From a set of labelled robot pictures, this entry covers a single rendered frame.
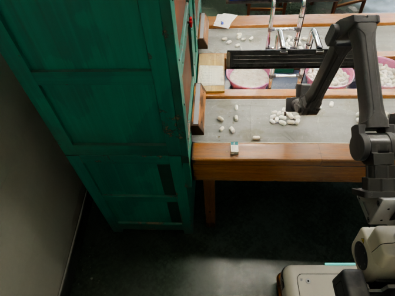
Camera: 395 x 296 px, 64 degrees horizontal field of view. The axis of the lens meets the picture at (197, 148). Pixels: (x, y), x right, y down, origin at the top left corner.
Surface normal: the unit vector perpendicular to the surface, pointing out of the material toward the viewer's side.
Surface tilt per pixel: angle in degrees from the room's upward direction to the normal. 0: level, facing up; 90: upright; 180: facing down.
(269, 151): 0
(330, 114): 0
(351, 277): 0
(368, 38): 29
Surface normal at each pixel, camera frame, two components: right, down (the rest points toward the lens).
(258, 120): -0.05, -0.61
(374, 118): 0.04, -0.16
